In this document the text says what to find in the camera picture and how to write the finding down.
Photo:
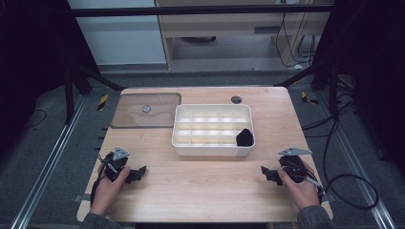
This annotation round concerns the person's left hand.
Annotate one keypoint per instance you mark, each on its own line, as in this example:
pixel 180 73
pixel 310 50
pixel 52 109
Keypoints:
pixel 106 195

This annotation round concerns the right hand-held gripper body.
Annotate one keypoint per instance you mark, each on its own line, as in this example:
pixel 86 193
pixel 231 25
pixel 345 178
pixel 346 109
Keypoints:
pixel 294 168

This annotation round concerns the black sock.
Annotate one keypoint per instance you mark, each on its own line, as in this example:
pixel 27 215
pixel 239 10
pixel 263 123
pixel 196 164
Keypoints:
pixel 244 138

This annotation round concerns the white cabinet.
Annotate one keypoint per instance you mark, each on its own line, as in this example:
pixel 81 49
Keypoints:
pixel 121 41

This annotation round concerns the yellow black striped tape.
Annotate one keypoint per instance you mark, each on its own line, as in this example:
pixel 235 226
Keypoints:
pixel 102 101
pixel 307 98

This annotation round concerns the person's right hand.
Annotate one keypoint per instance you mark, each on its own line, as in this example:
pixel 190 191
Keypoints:
pixel 304 194

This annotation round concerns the white divided storage box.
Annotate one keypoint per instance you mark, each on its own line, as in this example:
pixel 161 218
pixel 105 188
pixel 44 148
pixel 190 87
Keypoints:
pixel 210 149

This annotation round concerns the black horizontal frame bar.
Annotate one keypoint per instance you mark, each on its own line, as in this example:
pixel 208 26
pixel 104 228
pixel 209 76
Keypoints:
pixel 191 10

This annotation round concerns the black metal stand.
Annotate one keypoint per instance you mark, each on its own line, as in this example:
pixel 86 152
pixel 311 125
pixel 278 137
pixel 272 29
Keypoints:
pixel 68 95
pixel 332 95

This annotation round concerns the aluminium floor rail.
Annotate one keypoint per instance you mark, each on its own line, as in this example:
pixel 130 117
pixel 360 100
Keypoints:
pixel 359 171
pixel 47 165

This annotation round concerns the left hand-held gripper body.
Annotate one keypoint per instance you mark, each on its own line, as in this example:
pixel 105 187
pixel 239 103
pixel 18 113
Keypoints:
pixel 114 167

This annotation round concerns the transparent box lid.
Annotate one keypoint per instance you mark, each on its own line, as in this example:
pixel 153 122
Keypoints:
pixel 159 115

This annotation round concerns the light wooden desk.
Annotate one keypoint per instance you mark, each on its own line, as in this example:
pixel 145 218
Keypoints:
pixel 223 25

